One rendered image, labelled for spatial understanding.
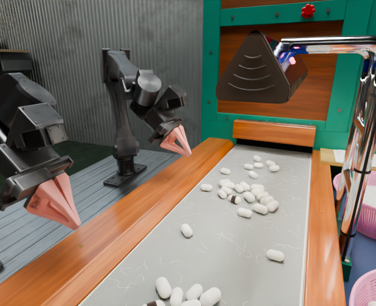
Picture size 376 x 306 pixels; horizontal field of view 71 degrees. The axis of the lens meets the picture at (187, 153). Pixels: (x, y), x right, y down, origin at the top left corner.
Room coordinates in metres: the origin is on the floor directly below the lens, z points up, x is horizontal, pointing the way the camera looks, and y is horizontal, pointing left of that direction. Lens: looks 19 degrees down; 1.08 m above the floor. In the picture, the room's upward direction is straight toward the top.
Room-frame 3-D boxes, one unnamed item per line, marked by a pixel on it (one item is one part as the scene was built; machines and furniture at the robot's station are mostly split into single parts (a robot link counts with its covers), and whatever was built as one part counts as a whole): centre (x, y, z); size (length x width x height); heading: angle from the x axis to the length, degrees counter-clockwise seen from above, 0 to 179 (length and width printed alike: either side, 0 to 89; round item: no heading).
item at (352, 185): (0.54, -0.27, 0.90); 0.20 x 0.19 x 0.45; 155
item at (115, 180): (0.93, 0.23, 0.71); 0.20 x 0.07 x 0.08; 158
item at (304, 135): (1.00, -0.33, 0.83); 0.30 x 0.06 x 0.07; 65
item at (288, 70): (0.57, -0.20, 1.08); 0.62 x 0.08 x 0.07; 155
